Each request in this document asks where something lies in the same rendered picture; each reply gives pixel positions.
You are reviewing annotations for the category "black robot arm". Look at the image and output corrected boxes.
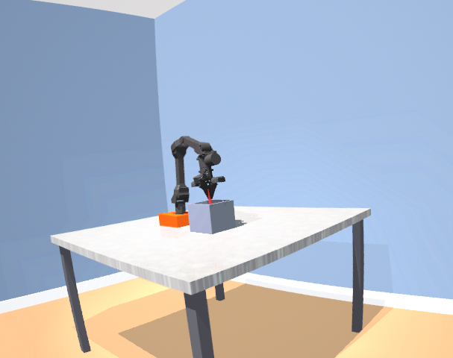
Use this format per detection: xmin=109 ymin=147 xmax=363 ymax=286
xmin=171 ymin=136 xmax=221 ymax=214

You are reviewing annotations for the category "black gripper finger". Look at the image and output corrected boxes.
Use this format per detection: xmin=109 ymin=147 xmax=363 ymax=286
xmin=199 ymin=186 xmax=208 ymax=199
xmin=206 ymin=184 xmax=218 ymax=199

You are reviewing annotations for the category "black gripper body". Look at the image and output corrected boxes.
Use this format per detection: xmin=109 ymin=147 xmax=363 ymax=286
xmin=191 ymin=167 xmax=225 ymax=187

